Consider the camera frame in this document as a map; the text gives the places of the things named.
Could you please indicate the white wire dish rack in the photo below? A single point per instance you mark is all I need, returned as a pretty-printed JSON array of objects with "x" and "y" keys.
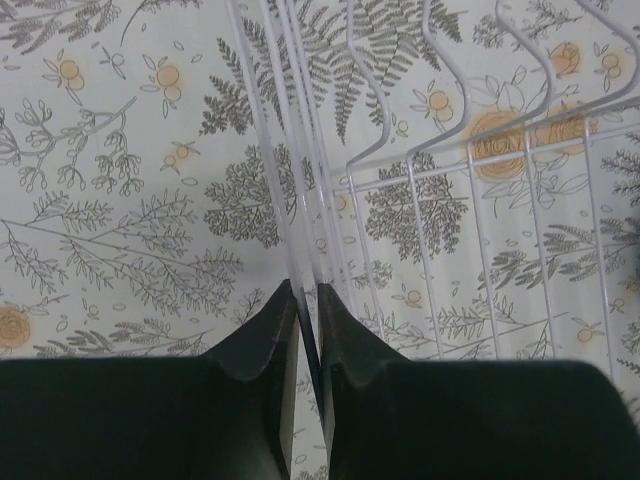
[{"x": 465, "y": 173}]

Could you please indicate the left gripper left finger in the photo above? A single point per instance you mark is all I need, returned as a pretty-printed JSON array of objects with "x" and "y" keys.
[{"x": 227, "y": 413}]

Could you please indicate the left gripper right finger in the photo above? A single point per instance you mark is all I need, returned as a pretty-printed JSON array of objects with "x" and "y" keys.
[{"x": 389, "y": 417}]

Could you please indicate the floral table mat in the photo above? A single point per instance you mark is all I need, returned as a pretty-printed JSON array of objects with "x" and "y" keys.
[{"x": 116, "y": 137}]

